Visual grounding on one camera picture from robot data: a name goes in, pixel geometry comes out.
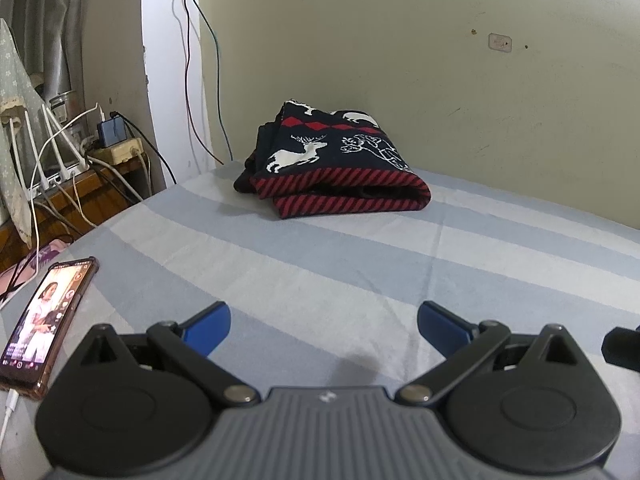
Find navy reindeer pattern sweater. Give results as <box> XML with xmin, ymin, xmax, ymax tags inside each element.
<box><xmin>234</xmin><ymin>100</ymin><xmax>431</xmax><ymax>219</ymax></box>

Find smartphone in brown case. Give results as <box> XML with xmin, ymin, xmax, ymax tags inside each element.
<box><xmin>1</xmin><ymin>257</ymin><xmax>99</xmax><ymax>400</ymax></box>

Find pink paper sheet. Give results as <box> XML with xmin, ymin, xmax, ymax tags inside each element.
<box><xmin>0</xmin><ymin>238</ymin><xmax>70</xmax><ymax>306</ymax></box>

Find wooden side table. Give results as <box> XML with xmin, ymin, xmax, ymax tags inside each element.
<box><xmin>0</xmin><ymin>164</ymin><xmax>147</xmax><ymax>281</ymax></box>

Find blue striped bed sheet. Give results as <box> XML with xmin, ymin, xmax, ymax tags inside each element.
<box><xmin>0</xmin><ymin>159</ymin><xmax>640</xmax><ymax>480</ymax></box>

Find white wifi router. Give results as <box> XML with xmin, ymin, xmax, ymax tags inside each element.
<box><xmin>27</xmin><ymin>102</ymin><xmax>98</xmax><ymax>198</ymax></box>

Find beige power strip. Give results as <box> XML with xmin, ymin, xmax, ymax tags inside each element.
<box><xmin>89</xmin><ymin>138</ymin><xmax>144</xmax><ymax>166</ymax></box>

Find blue charger box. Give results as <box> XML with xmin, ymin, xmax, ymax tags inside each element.
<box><xmin>98</xmin><ymin>115</ymin><xmax>127</xmax><ymax>148</ymax></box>

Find grey curtain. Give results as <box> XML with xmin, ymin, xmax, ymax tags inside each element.
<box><xmin>1</xmin><ymin>0</ymin><xmax>87</xmax><ymax>101</ymax></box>

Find white phone charging cable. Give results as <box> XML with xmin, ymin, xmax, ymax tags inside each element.
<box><xmin>0</xmin><ymin>389</ymin><xmax>22</xmax><ymax>456</ymax></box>

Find white wall socket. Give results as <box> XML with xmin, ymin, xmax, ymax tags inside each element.
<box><xmin>488</xmin><ymin>32</ymin><xmax>513</xmax><ymax>53</ymax></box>

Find dark hanging wall cables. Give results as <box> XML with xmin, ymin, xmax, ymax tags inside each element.
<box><xmin>171</xmin><ymin>0</ymin><xmax>236</xmax><ymax>167</ymax></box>

